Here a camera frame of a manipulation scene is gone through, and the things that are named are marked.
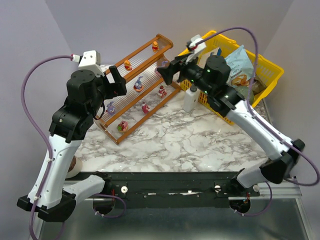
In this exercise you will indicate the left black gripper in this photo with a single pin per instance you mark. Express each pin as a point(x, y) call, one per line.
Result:
point(110, 87)

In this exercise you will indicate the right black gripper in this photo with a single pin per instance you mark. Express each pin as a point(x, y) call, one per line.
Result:
point(177, 66)

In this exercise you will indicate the purple sitting bunny toy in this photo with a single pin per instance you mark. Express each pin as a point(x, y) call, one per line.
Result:
point(110, 109)

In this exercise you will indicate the small burger toy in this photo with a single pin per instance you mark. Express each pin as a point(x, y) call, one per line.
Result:
point(127, 65)

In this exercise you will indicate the orange bear toy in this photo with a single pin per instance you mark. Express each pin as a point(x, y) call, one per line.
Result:
point(155, 46)

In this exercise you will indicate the pink white cake toy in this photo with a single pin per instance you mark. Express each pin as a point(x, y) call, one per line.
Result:
point(162, 92)

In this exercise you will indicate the dark pink cake toy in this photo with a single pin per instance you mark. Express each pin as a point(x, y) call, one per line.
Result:
point(145, 108)

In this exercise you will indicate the pink strawberry cake toy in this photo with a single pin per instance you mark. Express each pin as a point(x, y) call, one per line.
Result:
point(123, 126)

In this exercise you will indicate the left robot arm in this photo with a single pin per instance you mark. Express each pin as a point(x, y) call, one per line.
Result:
point(86, 94)

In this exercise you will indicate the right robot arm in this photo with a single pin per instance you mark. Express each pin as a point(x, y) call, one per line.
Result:
point(282, 151)

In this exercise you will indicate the wooden tiered shelf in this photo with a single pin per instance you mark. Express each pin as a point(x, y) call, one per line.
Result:
point(146, 90)

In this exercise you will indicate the blue white box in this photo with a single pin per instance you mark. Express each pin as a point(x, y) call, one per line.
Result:
point(215, 52)

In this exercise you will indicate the white bottle grey cap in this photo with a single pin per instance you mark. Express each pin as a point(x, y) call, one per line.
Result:
point(191, 98)

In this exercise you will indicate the light blue chips bag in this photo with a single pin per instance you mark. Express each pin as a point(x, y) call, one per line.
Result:
point(241, 68)

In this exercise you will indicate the green melon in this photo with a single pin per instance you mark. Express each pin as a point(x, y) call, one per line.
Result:
point(246, 93)

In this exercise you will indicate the brown snack packet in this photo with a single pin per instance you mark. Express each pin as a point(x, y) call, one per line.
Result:
point(258, 85)

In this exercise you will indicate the tape roll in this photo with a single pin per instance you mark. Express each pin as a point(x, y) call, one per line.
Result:
point(75, 167)

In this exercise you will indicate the yellow plastic basket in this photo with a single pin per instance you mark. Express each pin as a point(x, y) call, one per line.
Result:
point(266, 70)

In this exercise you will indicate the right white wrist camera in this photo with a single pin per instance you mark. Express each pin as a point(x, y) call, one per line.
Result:
point(195, 45)

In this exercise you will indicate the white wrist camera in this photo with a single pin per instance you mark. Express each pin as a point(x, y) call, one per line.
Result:
point(195, 45)
point(91, 61)

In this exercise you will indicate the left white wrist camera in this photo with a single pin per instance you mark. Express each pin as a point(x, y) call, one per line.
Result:
point(91, 61)

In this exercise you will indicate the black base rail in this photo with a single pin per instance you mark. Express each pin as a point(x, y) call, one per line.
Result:
point(168, 190)

